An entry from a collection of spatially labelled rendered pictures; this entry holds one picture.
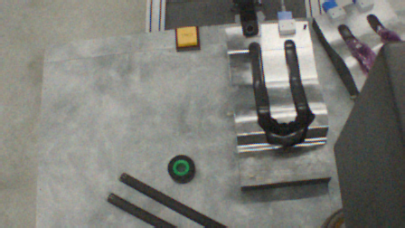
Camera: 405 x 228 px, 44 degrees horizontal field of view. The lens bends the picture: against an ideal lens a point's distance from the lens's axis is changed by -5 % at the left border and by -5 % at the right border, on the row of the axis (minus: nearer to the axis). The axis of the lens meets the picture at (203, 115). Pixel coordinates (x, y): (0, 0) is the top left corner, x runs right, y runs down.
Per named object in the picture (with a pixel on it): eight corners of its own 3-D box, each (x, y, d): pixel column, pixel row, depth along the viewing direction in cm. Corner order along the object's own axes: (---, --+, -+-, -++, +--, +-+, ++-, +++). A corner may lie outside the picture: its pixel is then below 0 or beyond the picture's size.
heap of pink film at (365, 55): (339, 41, 160) (343, 28, 152) (386, 23, 161) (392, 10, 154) (378, 110, 150) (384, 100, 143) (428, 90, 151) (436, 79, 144)
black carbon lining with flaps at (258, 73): (246, 45, 160) (246, 30, 151) (297, 42, 160) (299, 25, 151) (259, 152, 147) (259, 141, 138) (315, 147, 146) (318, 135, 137)
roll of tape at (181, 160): (170, 185, 152) (168, 182, 149) (167, 159, 155) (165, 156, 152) (197, 182, 152) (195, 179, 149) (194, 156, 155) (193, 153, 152)
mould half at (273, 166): (226, 42, 169) (224, 20, 157) (304, 35, 168) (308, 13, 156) (240, 191, 150) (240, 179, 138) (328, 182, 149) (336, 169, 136)
